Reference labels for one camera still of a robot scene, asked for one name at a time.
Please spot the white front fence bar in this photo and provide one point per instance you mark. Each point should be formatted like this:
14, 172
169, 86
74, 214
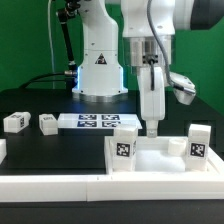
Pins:
71, 188

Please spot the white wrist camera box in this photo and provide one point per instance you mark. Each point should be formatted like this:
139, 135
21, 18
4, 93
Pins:
184, 89

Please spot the black camera stand pole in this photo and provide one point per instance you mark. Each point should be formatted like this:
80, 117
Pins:
69, 11

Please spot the white plate with fiducial tags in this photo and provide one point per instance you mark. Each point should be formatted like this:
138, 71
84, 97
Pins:
96, 121

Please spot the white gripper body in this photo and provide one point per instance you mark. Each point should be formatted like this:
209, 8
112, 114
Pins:
152, 94

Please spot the white square table top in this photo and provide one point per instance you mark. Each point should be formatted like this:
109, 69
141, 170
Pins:
154, 155

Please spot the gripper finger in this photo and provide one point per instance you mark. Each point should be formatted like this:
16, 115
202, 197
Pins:
152, 127

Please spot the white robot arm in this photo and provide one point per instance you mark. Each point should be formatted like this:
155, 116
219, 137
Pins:
149, 26

